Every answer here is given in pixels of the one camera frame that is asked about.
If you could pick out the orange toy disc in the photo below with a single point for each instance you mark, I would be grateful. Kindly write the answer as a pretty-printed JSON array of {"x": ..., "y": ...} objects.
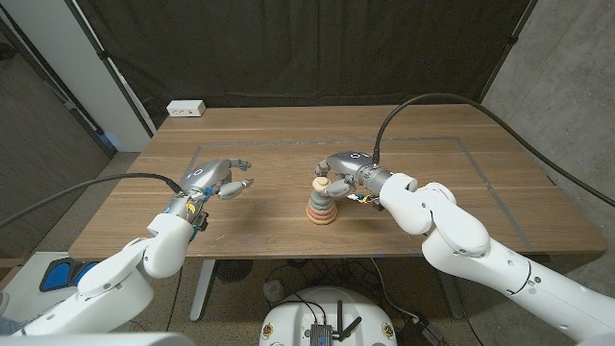
[{"x": 321, "y": 223}]

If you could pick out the black power adapter box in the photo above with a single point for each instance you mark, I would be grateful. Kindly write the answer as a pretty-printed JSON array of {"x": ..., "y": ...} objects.
[{"x": 418, "y": 332}]

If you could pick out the small black floor fan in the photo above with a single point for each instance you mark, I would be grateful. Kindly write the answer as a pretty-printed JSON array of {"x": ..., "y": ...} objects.
[{"x": 233, "y": 270}]

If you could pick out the small beige toy disc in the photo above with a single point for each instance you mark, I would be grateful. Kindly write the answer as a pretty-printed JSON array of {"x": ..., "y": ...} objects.
[{"x": 319, "y": 183}]

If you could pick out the white table leg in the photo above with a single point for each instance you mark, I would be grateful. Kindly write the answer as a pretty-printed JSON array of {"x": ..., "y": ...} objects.
[{"x": 202, "y": 293}]

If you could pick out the grey and white shoe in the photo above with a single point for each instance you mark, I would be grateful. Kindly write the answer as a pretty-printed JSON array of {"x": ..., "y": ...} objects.
[{"x": 2, "y": 303}]

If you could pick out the grey router with black antennas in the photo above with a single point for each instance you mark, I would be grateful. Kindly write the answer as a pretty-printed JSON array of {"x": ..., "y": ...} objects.
[{"x": 321, "y": 334}]

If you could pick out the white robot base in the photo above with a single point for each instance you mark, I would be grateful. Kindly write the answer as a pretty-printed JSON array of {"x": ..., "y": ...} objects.
[{"x": 298, "y": 317}]

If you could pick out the grey table leg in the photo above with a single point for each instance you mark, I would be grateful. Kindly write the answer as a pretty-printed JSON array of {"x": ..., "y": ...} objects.
[{"x": 451, "y": 300}]

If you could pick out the grey toy disc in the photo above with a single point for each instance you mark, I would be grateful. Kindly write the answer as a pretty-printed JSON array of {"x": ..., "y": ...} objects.
[{"x": 321, "y": 197}]

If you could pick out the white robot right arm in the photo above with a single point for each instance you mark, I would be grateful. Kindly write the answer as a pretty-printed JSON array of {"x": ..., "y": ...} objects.
[{"x": 480, "y": 250}]

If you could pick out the person's leg in blue jeans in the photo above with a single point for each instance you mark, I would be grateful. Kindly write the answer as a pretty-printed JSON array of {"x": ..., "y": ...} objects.
[{"x": 7, "y": 326}]

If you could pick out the black backdrop curtain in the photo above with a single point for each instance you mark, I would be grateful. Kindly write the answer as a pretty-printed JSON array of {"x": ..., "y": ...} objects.
[{"x": 307, "y": 48}]

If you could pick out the blue foot pedal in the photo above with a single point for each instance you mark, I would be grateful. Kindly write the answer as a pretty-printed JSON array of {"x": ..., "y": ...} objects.
[
  {"x": 56, "y": 277},
  {"x": 82, "y": 270}
]

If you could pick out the grey tape outline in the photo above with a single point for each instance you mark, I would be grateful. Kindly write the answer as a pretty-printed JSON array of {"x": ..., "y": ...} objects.
[{"x": 288, "y": 142}]

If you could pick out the round grey floor object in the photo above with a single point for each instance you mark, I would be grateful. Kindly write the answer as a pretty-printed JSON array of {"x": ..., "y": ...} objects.
[{"x": 274, "y": 290}]

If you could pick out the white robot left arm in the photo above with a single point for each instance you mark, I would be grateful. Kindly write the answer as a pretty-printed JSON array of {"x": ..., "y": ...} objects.
[{"x": 120, "y": 279}]

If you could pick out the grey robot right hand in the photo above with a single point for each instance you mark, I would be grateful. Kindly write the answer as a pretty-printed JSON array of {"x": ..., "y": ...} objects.
[{"x": 355, "y": 165}]

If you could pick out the white power strip box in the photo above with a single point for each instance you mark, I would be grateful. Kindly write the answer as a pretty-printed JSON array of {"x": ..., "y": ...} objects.
[{"x": 186, "y": 107}]

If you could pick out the white floor platform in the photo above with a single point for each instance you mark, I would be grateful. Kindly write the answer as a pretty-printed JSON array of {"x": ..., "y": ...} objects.
[{"x": 24, "y": 288}]

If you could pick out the green toy disc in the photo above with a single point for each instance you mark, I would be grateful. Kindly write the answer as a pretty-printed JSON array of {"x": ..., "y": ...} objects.
[{"x": 321, "y": 206}]

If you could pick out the white robot torso edge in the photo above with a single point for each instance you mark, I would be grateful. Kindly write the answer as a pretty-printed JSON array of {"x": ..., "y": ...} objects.
[{"x": 96, "y": 341}]

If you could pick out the black backdrop stand pole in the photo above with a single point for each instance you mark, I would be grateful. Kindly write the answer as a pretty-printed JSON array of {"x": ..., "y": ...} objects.
[
  {"x": 513, "y": 38},
  {"x": 103, "y": 55}
]

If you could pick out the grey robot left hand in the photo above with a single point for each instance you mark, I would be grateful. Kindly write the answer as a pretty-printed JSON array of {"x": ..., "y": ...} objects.
[{"x": 209, "y": 175}]

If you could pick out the coral red toy disc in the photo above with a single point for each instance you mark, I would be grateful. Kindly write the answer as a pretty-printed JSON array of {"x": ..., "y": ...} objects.
[{"x": 321, "y": 219}]

